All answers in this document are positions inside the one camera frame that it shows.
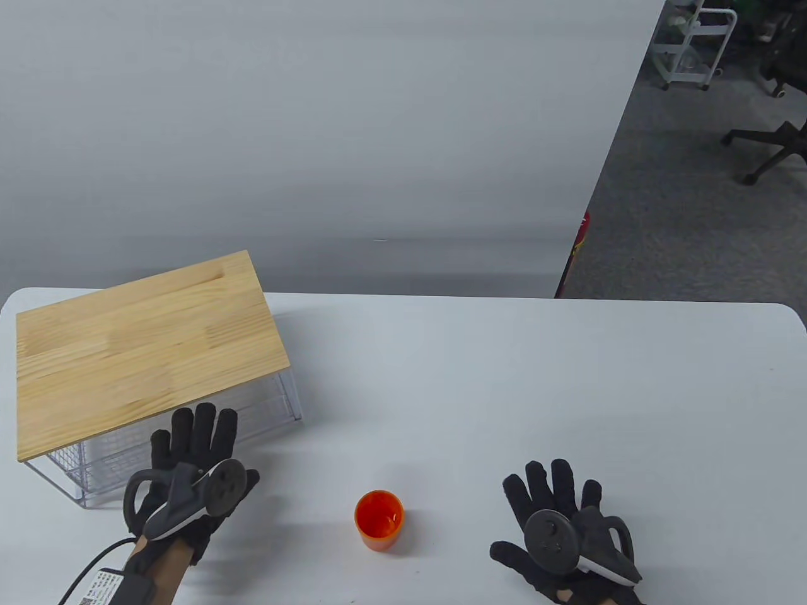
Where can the orange cup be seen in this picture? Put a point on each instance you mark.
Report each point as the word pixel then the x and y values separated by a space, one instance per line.
pixel 378 526

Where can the red fire extinguisher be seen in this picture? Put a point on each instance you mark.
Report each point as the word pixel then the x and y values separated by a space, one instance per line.
pixel 585 224

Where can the black office chair base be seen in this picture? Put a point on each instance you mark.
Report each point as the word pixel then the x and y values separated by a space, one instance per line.
pixel 785 135

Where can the black white right controller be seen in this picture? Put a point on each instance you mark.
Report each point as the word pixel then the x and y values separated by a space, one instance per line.
pixel 548 542

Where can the black white left controller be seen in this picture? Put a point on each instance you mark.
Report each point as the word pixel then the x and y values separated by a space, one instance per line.
pixel 224 488

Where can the black white controller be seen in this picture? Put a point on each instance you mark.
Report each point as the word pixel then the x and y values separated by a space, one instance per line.
pixel 548 542
pixel 224 488

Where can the black office chair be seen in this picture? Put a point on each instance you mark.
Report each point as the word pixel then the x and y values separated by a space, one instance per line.
pixel 791 57

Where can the white utility cart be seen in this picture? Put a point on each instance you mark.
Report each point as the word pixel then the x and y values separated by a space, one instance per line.
pixel 684 77

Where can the person's left forearm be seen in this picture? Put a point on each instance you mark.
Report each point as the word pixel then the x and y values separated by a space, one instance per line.
pixel 170 567

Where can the white mesh sliding drawer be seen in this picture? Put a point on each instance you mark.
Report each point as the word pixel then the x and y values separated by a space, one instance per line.
pixel 107 460

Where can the person's right hand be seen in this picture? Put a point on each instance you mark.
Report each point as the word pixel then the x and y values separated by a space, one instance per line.
pixel 548 495

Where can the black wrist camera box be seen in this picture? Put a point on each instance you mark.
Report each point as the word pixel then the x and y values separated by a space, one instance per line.
pixel 135 589

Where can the person's left hand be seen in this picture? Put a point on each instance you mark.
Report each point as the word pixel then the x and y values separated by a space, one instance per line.
pixel 202 435

